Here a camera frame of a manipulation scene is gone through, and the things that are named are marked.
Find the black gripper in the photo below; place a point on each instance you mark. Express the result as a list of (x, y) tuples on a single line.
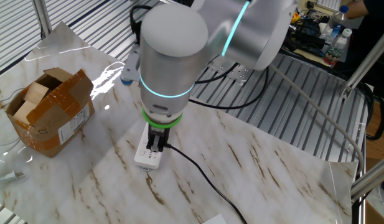
[(159, 130)]

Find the bare person forearm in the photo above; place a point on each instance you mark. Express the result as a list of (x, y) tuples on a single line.
[(355, 11)]

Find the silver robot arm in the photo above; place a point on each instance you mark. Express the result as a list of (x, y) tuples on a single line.
[(173, 77)]

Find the white power strip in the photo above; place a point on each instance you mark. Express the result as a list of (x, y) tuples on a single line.
[(145, 159)]

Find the marble pattern table mat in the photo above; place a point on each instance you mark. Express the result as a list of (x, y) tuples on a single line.
[(241, 155)]

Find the taped cardboard box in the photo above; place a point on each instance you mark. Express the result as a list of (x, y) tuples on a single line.
[(64, 102)]

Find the yellow rubber duck toy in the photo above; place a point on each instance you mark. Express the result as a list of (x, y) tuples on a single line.
[(296, 17)]

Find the clear bottle white cap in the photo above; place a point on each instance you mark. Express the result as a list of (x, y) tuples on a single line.
[(333, 54)]

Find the clear bottle blue cap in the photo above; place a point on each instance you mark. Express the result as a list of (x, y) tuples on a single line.
[(333, 26)]

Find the brown cardboard box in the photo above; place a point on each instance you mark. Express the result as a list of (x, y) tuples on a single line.
[(375, 216)]

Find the person dark clothed torso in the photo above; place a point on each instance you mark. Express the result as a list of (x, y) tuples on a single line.
[(378, 18)]

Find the silver wrist camera blue end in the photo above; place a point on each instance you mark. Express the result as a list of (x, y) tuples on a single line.
[(129, 70)]

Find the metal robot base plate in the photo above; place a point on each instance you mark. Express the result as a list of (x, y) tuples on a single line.
[(238, 74)]

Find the aluminium frame post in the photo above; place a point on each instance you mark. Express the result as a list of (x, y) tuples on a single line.
[(42, 18)]

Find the thick aluminium frame bar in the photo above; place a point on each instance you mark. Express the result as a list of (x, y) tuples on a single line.
[(372, 179)]

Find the slanted aluminium frame bar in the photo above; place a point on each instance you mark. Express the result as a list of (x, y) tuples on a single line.
[(366, 62)]

